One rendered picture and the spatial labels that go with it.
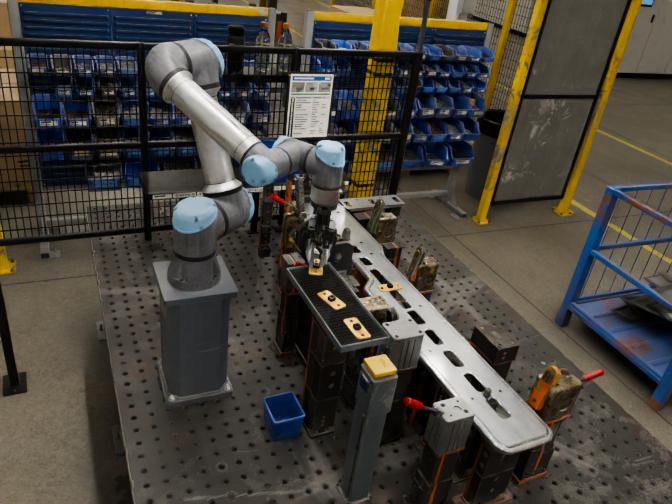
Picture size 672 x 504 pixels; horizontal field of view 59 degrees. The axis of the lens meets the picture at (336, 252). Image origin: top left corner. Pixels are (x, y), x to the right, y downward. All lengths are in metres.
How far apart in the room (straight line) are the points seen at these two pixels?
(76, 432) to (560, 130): 4.09
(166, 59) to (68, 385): 1.90
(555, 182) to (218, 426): 4.15
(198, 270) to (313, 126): 1.27
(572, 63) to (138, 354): 3.90
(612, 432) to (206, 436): 1.31
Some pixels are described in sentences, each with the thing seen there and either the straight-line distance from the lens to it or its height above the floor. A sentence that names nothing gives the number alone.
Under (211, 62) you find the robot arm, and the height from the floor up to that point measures 1.68.
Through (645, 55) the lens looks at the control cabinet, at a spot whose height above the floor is 0.44.
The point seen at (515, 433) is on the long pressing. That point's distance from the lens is 1.60.
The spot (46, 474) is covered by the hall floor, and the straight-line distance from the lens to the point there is 2.75.
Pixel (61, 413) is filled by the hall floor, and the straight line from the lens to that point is 2.97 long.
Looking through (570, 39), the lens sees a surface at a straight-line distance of 4.91.
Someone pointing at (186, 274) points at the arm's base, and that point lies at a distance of 1.68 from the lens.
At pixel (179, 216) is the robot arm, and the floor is 1.31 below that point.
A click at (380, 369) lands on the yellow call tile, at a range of 1.40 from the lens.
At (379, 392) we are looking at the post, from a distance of 1.42.
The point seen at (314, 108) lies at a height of 1.29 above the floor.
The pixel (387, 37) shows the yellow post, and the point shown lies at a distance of 2.85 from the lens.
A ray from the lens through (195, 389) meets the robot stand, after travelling 1.91.
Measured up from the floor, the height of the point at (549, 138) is 0.70.
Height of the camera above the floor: 2.06
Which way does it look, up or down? 30 degrees down
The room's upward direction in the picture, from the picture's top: 8 degrees clockwise
